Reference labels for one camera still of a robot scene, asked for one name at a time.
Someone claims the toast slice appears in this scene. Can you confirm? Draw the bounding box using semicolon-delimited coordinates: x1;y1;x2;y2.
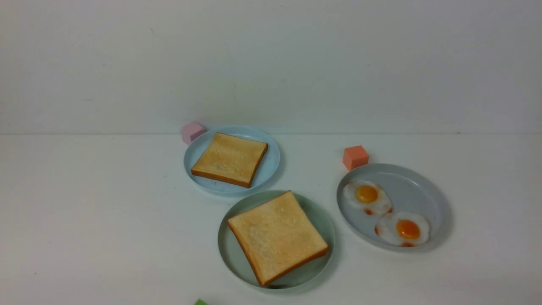
191;133;268;189
227;190;329;288

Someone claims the light blue plate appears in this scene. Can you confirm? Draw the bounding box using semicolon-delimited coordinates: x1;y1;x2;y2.
183;125;281;197

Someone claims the pink cube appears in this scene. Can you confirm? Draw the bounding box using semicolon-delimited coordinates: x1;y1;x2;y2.
180;122;207;145

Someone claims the orange cube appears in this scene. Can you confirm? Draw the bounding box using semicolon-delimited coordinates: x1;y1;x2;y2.
343;145;370;171

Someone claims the light green plate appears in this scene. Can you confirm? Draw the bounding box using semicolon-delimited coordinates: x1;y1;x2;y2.
217;190;337;294

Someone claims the fried egg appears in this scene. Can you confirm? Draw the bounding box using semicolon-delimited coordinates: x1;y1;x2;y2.
343;180;393;216
374;212;431;247

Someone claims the grey plate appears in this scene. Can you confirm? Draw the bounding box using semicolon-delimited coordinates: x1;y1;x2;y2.
336;164;453;253

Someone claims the green cube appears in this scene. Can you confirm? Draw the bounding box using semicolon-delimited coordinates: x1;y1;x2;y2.
194;299;208;305

